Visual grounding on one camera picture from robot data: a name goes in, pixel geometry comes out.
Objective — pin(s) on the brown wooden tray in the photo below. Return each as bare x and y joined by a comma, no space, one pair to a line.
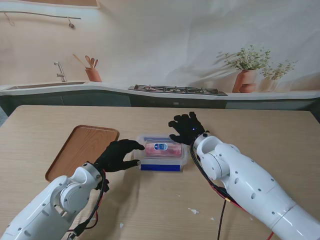
82,145

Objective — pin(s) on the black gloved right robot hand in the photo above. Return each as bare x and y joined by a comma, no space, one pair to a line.
187,127

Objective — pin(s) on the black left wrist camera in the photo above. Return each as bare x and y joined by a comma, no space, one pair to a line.
107,187

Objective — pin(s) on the clear lid with blue label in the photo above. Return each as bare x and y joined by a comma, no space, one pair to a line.
160,146

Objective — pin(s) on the printed kitchen backdrop cloth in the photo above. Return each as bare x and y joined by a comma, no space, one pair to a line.
160,37

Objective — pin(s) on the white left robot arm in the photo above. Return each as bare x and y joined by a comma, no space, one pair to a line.
50,207

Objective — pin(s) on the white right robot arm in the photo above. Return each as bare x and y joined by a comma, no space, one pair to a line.
250,180

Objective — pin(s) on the clear plastic container blue tape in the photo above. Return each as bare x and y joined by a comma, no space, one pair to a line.
160,167

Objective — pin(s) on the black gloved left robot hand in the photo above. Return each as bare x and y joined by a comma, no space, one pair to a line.
115,157

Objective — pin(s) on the raw bacon slices stack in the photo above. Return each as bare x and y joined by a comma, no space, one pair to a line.
172,151

